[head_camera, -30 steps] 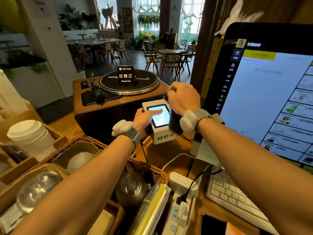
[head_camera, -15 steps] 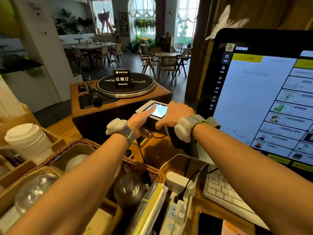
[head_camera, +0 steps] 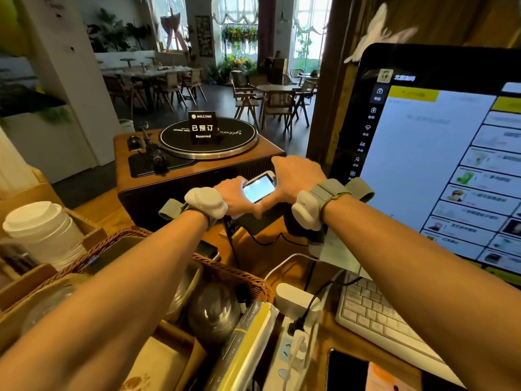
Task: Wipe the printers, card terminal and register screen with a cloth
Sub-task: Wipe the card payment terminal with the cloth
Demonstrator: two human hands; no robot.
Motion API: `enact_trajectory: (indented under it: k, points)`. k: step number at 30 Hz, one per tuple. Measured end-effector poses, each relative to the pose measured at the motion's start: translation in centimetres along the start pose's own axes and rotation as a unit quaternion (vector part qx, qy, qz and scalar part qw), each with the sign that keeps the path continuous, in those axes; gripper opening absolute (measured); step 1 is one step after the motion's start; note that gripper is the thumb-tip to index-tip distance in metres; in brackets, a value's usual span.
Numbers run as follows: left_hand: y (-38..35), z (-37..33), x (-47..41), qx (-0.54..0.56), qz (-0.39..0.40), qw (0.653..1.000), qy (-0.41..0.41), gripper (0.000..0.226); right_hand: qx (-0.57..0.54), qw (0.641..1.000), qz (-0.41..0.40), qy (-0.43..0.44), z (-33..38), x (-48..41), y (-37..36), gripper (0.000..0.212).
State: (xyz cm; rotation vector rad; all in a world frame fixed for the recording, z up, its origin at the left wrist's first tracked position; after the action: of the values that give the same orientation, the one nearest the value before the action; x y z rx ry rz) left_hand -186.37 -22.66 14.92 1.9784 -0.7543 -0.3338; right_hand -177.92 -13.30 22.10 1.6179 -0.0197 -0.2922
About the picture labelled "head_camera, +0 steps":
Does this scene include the hanging green plants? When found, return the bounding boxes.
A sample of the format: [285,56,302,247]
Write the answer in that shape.
[221,23,259,56]

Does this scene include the black touchscreen monitor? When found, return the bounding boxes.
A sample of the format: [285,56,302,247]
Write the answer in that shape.
[328,43,521,288]

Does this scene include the wooden chair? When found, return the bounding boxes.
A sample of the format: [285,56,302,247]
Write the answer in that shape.
[260,91,296,139]
[155,72,189,113]
[230,71,261,129]
[181,68,207,105]
[293,79,318,127]

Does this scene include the person's left forearm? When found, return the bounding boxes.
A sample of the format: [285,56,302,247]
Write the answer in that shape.
[0,209,210,391]

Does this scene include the wicker basket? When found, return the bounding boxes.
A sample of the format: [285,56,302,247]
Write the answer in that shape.
[24,226,274,304]

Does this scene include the white butterfly decoration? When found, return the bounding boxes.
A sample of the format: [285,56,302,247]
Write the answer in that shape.
[344,3,419,64]

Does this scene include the potted green plant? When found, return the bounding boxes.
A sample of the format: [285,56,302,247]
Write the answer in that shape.
[86,8,153,53]

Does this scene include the white power adapter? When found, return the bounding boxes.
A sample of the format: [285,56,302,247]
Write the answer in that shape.
[275,283,322,322]

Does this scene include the black smartphone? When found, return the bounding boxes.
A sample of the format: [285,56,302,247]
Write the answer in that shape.
[326,348,371,391]

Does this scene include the white right wrist tracker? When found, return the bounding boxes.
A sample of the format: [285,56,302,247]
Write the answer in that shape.
[291,177,375,232]

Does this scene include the white paper receipt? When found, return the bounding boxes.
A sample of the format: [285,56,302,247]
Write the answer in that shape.
[309,229,372,280]

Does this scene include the clear dome lid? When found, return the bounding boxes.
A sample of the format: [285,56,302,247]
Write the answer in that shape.
[187,282,242,342]

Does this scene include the black cable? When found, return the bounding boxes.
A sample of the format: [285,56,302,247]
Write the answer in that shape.
[222,218,310,270]

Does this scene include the person's right hand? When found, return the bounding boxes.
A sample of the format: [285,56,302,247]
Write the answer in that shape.
[259,155,327,210]

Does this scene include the round wooden table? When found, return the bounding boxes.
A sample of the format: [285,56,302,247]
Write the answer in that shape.
[256,84,303,118]

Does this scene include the wooden record player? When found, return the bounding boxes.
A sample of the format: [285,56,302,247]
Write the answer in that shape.
[113,117,286,232]

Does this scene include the white power strip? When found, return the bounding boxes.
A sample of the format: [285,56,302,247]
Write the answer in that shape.
[262,316,320,391]

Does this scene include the white smartphone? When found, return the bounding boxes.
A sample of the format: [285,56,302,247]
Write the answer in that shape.
[242,171,277,205]

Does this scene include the wooden organizer box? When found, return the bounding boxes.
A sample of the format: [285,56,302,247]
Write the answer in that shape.
[0,167,107,355]

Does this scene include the white keyboard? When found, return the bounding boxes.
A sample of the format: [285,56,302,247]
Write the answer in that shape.
[335,271,465,388]

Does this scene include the yellow packet of straws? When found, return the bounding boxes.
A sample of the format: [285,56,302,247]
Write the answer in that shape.
[204,302,280,391]

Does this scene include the long dining table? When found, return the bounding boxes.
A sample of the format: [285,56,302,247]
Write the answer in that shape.
[102,66,193,110]

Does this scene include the white wrist tracker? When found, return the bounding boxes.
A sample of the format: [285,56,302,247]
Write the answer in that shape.
[291,177,375,232]
[159,187,228,224]

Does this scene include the white left wrist tracker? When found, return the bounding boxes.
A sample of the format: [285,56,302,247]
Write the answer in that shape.
[159,187,228,224]

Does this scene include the person's right forearm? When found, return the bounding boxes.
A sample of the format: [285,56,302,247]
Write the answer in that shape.
[322,194,521,391]

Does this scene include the person's left hand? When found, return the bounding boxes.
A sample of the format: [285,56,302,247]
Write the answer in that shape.
[213,176,264,220]

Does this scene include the stack of white cup lids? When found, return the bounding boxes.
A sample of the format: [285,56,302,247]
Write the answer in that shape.
[2,201,87,272]

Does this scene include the black reserved sign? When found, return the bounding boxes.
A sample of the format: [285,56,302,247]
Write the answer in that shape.
[188,111,220,144]

